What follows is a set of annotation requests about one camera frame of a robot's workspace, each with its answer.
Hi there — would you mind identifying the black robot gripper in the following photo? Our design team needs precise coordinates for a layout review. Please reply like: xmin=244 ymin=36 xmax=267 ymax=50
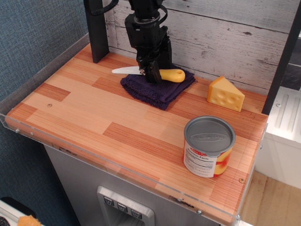
xmin=125 ymin=14 xmax=172 ymax=84

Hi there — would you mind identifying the white knife yellow handle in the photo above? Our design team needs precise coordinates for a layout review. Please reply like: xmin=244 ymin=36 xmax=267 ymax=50
xmin=111 ymin=66 xmax=186 ymax=83

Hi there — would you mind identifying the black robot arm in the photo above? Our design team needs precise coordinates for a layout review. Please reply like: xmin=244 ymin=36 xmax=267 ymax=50
xmin=125 ymin=0 xmax=172 ymax=84

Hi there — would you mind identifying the folded purple towel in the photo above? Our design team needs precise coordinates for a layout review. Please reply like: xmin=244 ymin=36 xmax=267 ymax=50
xmin=120 ymin=70 xmax=196 ymax=110

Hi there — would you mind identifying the yellow cheese wedge toy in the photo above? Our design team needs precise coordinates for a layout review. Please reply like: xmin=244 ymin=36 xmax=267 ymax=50
xmin=207 ymin=76 xmax=245 ymax=112

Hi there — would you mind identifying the toy tin can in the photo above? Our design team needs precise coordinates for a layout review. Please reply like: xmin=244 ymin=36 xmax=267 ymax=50
xmin=183 ymin=115 xmax=236 ymax=178

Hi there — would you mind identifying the grey toy fridge cabinet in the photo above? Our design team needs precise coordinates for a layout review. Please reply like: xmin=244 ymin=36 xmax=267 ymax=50
xmin=45 ymin=146 xmax=217 ymax=226

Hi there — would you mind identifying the white toy sink unit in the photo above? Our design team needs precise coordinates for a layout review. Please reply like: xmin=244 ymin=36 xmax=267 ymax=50
xmin=255 ymin=87 xmax=301 ymax=189

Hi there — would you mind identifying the clear acrylic edge guard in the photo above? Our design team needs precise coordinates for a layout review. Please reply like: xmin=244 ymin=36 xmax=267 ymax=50
xmin=0 ymin=36 xmax=267 ymax=226

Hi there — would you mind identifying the orange object bottom left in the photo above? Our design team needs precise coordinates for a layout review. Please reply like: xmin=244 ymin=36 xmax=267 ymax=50
xmin=17 ymin=215 xmax=42 ymax=226

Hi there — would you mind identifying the black left post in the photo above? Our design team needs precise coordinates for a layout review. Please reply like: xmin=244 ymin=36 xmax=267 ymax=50
xmin=84 ymin=0 xmax=109 ymax=63

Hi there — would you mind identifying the black post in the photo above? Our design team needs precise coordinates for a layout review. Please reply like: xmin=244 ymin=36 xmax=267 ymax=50
xmin=261 ymin=1 xmax=301 ymax=115
xmin=84 ymin=0 xmax=109 ymax=63

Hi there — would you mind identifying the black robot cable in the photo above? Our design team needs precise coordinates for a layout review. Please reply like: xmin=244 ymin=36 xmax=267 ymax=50
xmin=89 ymin=0 xmax=119 ymax=16

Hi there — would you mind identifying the black right post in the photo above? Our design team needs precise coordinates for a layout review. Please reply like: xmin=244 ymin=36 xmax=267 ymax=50
xmin=261 ymin=1 xmax=301 ymax=115

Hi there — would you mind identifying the white rail bottom left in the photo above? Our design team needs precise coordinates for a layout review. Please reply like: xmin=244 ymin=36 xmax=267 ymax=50
xmin=0 ymin=201 xmax=23 ymax=226

